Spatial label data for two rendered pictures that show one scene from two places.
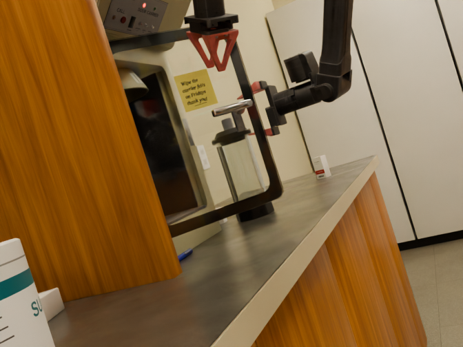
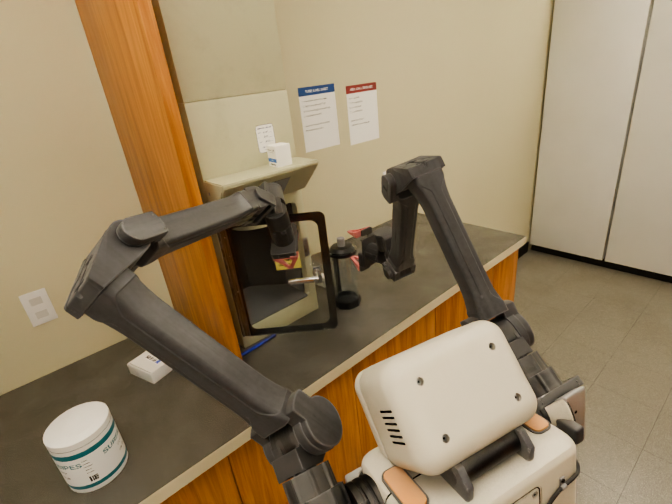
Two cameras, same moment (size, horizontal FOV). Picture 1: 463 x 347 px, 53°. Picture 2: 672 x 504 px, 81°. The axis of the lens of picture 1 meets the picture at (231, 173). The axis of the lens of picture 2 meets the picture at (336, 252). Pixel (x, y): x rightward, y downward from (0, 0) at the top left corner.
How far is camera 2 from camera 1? 89 cm
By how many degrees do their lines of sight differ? 35
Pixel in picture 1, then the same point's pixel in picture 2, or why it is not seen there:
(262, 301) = (224, 449)
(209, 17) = (277, 246)
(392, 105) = (648, 130)
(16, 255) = (97, 435)
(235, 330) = (191, 470)
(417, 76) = not seen: outside the picture
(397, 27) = not seen: outside the picture
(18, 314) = (95, 457)
